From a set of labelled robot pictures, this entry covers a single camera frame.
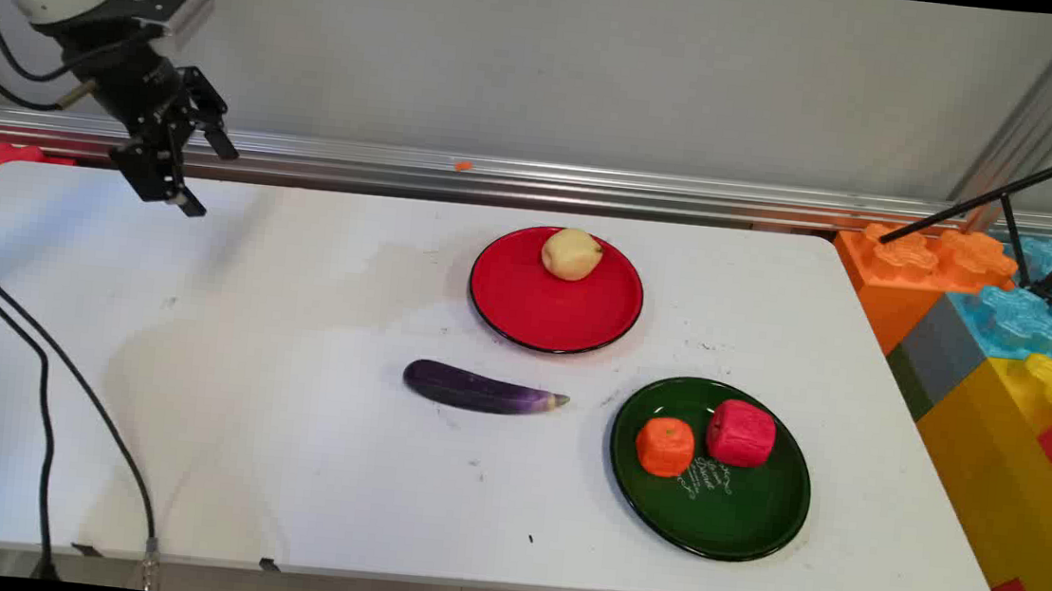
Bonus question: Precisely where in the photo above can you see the black tripod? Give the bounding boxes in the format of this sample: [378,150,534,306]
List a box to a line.
[873,118,1052,307]

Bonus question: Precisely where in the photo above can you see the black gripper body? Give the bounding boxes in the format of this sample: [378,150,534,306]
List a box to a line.
[46,14,200,153]

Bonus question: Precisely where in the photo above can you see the orange toy fruit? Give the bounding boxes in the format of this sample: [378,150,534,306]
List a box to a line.
[632,414,699,482]

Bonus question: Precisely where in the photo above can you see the purple toy eggplant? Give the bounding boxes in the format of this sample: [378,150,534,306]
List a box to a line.
[399,357,574,422]

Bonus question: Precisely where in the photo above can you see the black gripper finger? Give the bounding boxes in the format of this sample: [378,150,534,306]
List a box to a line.
[104,121,215,220]
[172,65,248,164]

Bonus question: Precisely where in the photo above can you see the blue giant building block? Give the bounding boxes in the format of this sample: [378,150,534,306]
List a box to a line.
[944,229,1052,365]

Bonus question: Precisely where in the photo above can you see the plain black cable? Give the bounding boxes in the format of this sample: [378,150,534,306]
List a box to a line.
[0,30,103,582]

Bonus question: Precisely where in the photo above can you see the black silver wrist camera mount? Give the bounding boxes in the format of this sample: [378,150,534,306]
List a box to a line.
[102,0,216,61]

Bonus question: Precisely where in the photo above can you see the red round plate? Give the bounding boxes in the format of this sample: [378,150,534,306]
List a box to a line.
[463,219,652,362]

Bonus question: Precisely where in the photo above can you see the red toy fruit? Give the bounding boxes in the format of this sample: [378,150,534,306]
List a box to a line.
[703,397,781,471]

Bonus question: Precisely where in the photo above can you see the yellow giant building block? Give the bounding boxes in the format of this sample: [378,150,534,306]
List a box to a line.
[900,343,1052,591]

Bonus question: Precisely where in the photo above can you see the black cable with silver plug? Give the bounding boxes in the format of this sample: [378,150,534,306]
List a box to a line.
[0,0,210,591]

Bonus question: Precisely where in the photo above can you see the grey giant building block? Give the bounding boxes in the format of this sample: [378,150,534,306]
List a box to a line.
[881,287,995,428]

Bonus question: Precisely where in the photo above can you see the orange giant building block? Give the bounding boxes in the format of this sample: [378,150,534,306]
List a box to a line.
[824,217,1024,368]

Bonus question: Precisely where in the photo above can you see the aluminium rail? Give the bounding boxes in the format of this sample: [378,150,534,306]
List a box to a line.
[0,104,1052,255]

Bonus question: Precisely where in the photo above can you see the pale yellow toy potato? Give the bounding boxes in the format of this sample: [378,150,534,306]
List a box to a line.
[539,225,607,285]

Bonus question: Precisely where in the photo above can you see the dark green round plate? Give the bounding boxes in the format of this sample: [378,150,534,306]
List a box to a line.
[599,369,821,569]

